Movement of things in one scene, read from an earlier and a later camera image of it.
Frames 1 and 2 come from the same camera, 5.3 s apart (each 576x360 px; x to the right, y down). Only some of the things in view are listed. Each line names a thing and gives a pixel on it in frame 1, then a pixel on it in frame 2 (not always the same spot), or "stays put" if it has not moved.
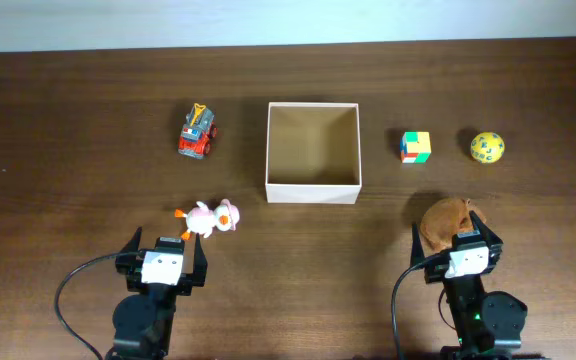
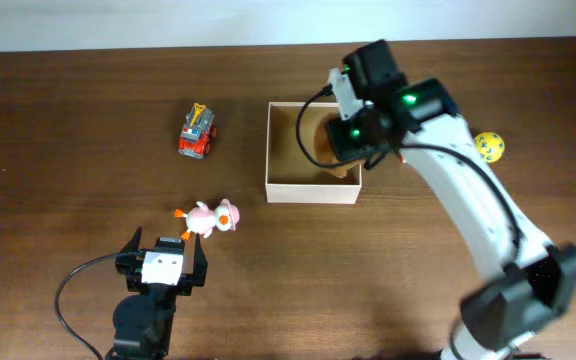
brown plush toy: x=445 y=218 -> x=325 y=148
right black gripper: x=494 y=248 -> x=340 y=143
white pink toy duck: x=203 y=220 stays put
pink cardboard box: x=313 y=153 stays put
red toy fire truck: x=197 y=132 stays put
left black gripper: x=197 y=278 stays put
